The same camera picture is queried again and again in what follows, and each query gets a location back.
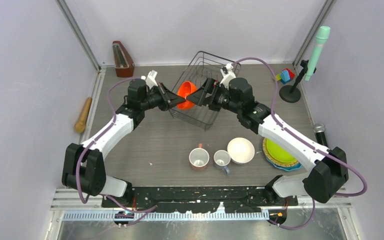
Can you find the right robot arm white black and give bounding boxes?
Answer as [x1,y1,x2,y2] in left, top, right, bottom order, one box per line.
[186,77,348,205]

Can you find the colourful toy blocks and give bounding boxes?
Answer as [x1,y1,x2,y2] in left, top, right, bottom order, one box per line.
[275,68,295,85]

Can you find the brown wooden metronome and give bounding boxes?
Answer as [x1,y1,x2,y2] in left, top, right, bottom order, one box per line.
[112,40,135,78]

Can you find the lime green plate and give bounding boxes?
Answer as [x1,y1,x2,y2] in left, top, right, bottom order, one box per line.
[266,138,297,164]

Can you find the white mug red handle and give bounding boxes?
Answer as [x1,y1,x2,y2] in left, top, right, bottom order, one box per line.
[188,143,210,171]

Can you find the wooden rolling pin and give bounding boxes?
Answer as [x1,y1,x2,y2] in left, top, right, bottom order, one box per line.
[74,97,93,134]

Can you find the black handheld microphone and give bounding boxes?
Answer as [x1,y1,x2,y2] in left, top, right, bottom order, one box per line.
[313,123,329,148]

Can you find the orange bowl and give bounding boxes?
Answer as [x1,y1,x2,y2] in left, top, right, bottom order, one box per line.
[177,81,197,110]

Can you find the black wire dish rack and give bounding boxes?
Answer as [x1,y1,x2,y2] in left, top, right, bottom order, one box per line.
[169,50,234,131]

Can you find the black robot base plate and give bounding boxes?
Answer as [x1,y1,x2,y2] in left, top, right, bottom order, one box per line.
[102,186,298,214]

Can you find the white bowl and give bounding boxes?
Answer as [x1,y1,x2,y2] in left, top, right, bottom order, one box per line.
[227,137,255,165]

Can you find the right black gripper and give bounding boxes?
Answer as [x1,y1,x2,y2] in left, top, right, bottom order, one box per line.
[186,78,241,115]

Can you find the white mug grey handle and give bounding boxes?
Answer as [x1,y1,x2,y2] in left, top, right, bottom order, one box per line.
[213,150,231,175]

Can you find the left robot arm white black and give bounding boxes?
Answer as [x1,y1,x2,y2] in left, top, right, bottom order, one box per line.
[61,76,186,207]

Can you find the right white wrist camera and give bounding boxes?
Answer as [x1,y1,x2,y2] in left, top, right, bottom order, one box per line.
[220,63,236,89]

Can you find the blue polka dot plate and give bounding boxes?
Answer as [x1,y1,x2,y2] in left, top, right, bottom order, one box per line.
[265,156,302,172]

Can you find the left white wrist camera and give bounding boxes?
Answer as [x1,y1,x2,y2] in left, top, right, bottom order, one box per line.
[140,70,159,89]

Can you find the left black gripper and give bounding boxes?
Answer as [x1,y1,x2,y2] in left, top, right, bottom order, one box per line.
[140,82,186,112]

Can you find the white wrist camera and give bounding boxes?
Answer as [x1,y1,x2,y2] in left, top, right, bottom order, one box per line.
[220,63,236,89]
[140,70,159,89]

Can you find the mint green microphone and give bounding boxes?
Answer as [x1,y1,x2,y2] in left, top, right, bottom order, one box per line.
[304,26,331,82]

